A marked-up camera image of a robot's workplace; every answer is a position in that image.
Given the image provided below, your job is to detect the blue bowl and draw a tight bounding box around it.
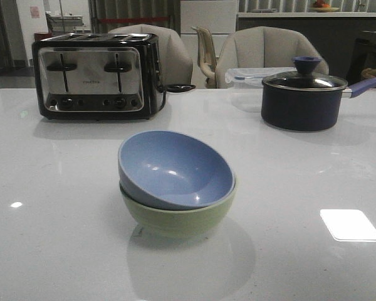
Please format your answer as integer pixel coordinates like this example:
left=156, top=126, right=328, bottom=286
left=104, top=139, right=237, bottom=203
left=118, top=130, right=236, bottom=210

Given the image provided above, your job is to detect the green bowl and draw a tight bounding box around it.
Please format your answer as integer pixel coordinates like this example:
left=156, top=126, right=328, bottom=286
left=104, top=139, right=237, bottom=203
left=120, top=183, right=238, bottom=238

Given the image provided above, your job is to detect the beige armchair left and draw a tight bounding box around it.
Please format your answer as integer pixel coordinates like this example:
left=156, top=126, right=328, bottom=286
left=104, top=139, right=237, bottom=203
left=109, top=24, right=193, bottom=85

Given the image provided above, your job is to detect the beige armchair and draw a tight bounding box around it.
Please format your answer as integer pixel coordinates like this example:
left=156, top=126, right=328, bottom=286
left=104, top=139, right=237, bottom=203
left=109, top=24, right=193, bottom=85
left=215, top=26, right=321, bottom=88

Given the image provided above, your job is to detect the clear plastic food container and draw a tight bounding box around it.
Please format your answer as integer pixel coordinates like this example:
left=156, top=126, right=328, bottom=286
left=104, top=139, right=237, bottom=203
left=224, top=67, right=295, bottom=113

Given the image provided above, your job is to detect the cream plastic chair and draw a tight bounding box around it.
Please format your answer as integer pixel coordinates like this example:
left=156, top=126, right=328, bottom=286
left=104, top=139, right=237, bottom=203
left=191, top=26, right=217, bottom=88

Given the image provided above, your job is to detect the dark blue saucepan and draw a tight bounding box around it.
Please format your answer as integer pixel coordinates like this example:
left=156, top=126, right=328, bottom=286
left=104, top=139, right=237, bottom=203
left=261, top=78, right=376, bottom=132

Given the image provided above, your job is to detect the beige armchair right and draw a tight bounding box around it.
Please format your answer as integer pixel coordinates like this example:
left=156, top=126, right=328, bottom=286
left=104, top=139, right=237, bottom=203
left=215, top=26, right=321, bottom=88

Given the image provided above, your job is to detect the black and chrome toaster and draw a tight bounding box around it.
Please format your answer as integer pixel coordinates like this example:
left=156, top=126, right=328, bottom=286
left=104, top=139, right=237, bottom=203
left=32, top=33, right=165, bottom=120

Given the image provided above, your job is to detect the white cabinet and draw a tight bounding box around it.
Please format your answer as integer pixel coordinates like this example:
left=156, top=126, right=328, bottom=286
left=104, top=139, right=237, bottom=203
left=180, top=1, right=238, bottom=60

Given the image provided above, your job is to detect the glass pot lid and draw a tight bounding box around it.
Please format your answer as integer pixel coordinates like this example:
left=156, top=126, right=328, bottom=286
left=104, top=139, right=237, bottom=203
left=262, top=56, right=348, bottom=92

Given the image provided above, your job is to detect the fruit plate on counter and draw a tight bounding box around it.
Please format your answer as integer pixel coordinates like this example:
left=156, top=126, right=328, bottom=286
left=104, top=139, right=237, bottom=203
left=310, top=0, right=340, bottom=13

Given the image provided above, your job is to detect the wicker basket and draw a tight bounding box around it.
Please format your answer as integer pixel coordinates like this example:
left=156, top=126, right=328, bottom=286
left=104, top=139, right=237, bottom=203
left=361, top=68, right=376, bottom=80

